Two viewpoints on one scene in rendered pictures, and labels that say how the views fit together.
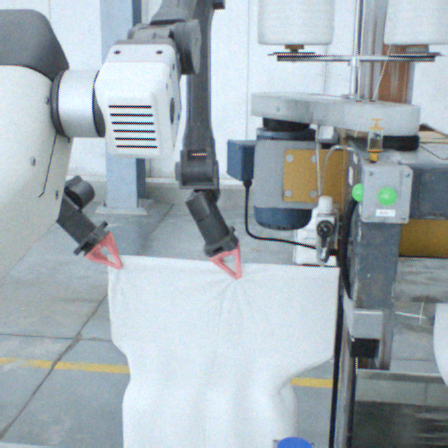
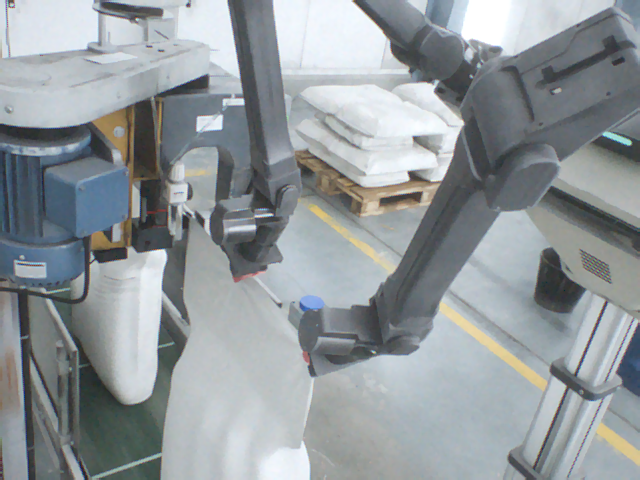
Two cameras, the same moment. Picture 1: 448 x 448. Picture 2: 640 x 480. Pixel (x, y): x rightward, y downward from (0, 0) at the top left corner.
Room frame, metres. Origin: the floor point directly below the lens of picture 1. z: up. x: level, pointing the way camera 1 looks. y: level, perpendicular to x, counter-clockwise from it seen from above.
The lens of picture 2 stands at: (1.90, 0.75, 1.71)
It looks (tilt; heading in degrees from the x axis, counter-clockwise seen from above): 27 degrees down; 224
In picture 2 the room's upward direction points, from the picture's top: 10 degrees clockwise
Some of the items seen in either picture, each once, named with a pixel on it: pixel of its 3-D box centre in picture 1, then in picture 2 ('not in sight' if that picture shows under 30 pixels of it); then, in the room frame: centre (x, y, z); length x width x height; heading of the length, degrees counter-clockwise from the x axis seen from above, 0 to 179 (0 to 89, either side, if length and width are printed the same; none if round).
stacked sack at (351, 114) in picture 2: not in sight; (393, 118); (-1.29, -1.84, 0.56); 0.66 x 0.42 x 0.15; 172
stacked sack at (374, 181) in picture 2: not in sight; (357, 160); (-1.26, -2.04, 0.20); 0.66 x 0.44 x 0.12; 82
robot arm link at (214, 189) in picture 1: (201, 184); (252, 209); (1.27, -0.01, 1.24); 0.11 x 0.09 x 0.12; 171
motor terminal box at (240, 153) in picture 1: (246, 164); (88, 201); (1.50, -0.12, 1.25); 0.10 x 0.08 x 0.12; 17
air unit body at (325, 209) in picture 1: (326, 233); (176, 198); (1.25, -0.27, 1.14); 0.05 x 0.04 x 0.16; 172
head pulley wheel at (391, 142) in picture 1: (395, 140); (186, 77); (1.17, -0.38, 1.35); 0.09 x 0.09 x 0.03
